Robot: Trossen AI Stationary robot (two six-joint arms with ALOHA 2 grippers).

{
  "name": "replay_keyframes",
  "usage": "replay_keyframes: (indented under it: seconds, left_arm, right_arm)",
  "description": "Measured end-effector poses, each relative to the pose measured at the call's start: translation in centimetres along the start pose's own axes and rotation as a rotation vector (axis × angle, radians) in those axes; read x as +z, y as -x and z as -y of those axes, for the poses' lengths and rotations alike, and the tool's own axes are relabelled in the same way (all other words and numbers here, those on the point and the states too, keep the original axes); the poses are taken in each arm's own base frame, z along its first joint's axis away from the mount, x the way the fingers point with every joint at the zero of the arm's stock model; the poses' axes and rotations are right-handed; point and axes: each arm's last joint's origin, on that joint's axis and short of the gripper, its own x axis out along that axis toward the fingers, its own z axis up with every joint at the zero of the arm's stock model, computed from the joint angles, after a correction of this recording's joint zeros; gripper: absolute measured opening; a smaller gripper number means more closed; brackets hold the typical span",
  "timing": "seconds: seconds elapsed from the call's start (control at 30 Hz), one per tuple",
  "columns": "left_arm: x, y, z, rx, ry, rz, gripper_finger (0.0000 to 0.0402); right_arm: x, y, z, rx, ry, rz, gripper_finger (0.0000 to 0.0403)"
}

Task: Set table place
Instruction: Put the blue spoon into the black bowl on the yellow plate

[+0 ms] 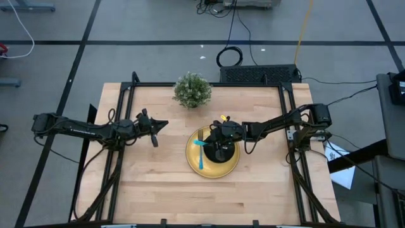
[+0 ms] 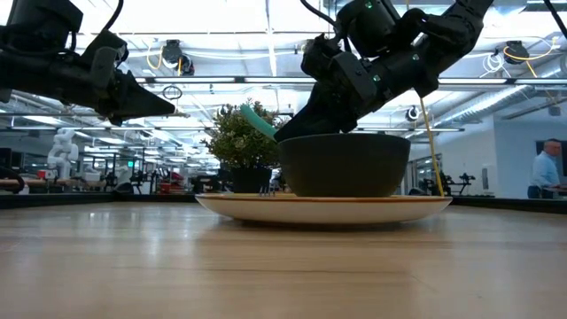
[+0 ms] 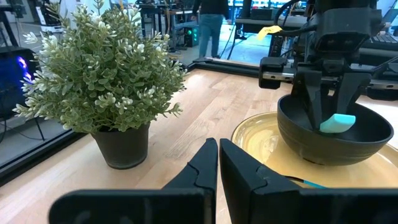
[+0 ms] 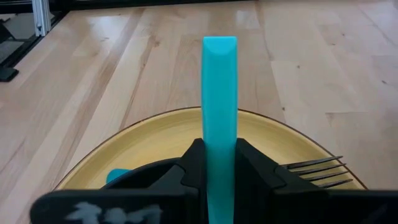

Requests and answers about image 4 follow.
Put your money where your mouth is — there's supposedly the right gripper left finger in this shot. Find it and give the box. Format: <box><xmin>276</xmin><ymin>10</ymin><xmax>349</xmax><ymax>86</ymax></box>
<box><xmin>30</xmin><ymin>138</ymin><xmax>208</xmax><ymax>224</ymax></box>

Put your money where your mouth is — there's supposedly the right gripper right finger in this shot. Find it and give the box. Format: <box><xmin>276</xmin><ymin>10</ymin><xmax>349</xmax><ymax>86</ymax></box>
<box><xmin>234</xmin><ymin>138</ymin><xmax>398</xmax><ymax>224</ymax></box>

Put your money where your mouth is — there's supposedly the fork with teal handle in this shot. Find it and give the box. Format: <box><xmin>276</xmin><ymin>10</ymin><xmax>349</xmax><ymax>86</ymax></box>
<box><xmin>105</xmin><ymin>155</ymin><xmax>354</xmax><ymax>189</ymax></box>

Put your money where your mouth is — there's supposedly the spoon with teal handle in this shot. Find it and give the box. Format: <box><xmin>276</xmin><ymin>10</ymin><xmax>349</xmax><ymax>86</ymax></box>
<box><xmin>201</xmin><ymin>35</ymin><xmax>239</xmax><ymax>224</ymax></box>

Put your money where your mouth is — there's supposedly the yellow plate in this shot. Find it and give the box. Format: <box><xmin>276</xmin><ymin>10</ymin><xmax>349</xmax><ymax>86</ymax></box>
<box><xmin>53</xmin><ymin>106</ymin><xmax>368</xmax><ymax>192</ymax></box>

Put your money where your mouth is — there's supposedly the silver aluminium extrusion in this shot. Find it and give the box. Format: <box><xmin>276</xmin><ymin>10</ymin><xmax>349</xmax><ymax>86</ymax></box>
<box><xmin>30</xmin><ymin>0</ymin><xmax>52</xmax><ymax>37</ymax></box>

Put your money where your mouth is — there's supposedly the black frame clip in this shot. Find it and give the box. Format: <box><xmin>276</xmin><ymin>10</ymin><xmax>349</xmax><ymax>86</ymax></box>
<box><xmin>0</xmin><ymin>66</ymin><xmax>20</xmax><ymax>83</ymax></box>

